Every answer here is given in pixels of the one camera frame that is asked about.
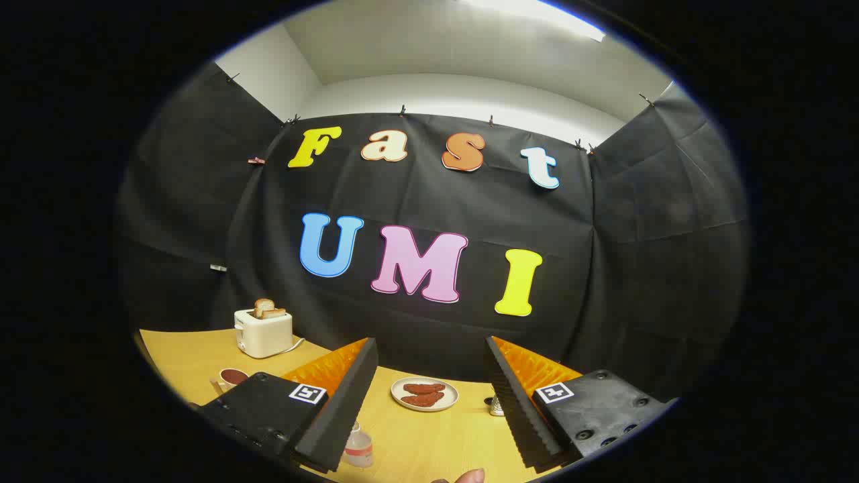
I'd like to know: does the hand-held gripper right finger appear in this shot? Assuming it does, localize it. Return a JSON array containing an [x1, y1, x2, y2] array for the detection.
[[485, 335, 678, 470]]

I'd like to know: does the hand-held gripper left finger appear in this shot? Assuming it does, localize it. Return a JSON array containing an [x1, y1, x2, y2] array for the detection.
[[191, 337, 379, 474]]

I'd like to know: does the clear juice bottle red label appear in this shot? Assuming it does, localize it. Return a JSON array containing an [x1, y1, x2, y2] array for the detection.
[[342, 423, 374, 468]]

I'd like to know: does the cream cup with wooden handle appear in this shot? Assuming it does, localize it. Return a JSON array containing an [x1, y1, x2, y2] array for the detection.
[[210, 368, 250, 395]]

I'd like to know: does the white round plate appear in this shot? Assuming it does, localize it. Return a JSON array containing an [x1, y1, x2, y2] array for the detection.
[[391, 376, 460, 412]]

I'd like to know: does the wooden table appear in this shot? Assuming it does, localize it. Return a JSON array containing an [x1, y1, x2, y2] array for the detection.
[[138, 329, 591, 483]]

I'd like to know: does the cream toaster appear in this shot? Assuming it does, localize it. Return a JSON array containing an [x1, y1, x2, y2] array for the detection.
[[234, 309, 306, 359]]

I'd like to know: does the black backdrop cloth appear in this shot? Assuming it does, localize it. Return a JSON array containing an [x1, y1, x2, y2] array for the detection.
[[115, 62, 750, 403]]

